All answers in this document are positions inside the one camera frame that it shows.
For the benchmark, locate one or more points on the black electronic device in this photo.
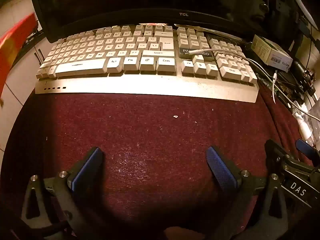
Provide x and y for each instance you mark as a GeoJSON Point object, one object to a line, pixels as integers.
{"type": "Point", "coordinates": [301, 71]}

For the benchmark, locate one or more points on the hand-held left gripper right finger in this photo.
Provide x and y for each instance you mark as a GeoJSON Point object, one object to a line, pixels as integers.
{"type": "Point", "coordinates": [221, 171]}

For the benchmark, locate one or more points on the white computer keyboard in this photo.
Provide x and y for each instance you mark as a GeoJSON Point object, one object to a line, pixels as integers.
{"type": "Point", "coordinates": [150, 85]}

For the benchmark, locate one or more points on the red box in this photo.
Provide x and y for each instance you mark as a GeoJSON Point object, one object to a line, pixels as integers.
{"type": "Point", "coordinates": [15, 45]}

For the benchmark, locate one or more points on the white cardboard box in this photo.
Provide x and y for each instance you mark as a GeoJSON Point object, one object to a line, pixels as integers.
{"type": "Point", "coordinates": [270, 50]}

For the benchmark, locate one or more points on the white power adapter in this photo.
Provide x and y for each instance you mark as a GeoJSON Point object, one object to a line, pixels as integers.
{"type": "Point", "coordinates": [303, 127]}

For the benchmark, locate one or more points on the maroon table cloth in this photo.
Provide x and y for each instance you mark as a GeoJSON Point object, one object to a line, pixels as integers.
{"type": "Point", "coordinates": [150, 135]}

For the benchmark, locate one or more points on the white cabinet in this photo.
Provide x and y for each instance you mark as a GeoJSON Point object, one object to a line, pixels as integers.
{"type": "Point", "coordinates": [20, 85]}

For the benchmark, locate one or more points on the dark card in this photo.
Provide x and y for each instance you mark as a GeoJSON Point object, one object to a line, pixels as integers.
{"type": "Point", "coordinates": [183, 52]}

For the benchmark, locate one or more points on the black computer monitor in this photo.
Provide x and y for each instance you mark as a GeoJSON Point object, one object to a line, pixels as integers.
{"type": "Point", "coordinates": [125, 2]}

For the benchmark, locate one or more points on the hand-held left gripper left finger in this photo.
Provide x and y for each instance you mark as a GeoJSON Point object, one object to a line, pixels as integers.
{"type": "Point", "coordinates": [87, 167]}

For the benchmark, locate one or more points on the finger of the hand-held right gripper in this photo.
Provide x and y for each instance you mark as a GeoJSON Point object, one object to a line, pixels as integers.
{"type": "Point", "coordinates": [274, 153]}
{"type": "Point", "coordinates": [305, 147]}

